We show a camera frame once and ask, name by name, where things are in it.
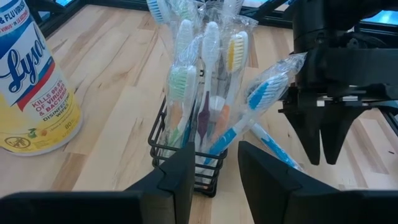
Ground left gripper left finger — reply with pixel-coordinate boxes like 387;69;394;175
125;141;197;224

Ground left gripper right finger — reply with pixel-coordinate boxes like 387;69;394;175
238;140;340;224

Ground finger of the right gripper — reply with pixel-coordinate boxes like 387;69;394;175
284;106;323;166
320;106;362;166

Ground Lysol disinfecting wipes canister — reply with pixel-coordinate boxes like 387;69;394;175
0;0;84;157

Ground black wire basket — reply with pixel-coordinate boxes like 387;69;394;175
147;95;230;199

